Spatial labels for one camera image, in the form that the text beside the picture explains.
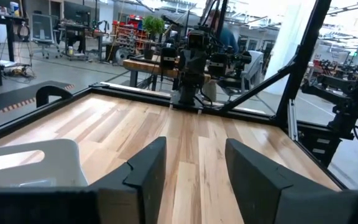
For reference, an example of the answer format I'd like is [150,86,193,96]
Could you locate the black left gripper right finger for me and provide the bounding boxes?
[224,138,342,224]

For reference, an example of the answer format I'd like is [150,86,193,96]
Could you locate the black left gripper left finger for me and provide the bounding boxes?
[88,136,168,224]

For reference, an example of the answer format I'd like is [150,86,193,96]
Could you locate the person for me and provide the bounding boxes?
[202,8,241,54]

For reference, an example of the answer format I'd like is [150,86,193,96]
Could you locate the tall green potted plant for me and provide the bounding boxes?
[142,15,167,60]

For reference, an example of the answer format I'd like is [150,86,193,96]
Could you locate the background wooden table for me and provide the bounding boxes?
[122,57,213,88]

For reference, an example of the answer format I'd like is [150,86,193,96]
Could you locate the red storage shelves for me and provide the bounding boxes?
[112,16,146,54]

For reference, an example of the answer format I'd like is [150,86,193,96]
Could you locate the clear plastic container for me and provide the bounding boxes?
[0,138,89,188]

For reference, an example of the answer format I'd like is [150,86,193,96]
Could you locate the grey office chair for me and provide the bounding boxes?
[30,13,63,60]

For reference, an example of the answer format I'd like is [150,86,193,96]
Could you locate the black mat orange hazard stripes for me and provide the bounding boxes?
[0,80,76,113]

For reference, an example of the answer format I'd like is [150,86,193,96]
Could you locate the black aluminium rig frame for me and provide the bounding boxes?
[0,0,358,191]

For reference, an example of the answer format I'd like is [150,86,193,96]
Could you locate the black frame handle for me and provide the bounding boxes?
[35,85,73,109]

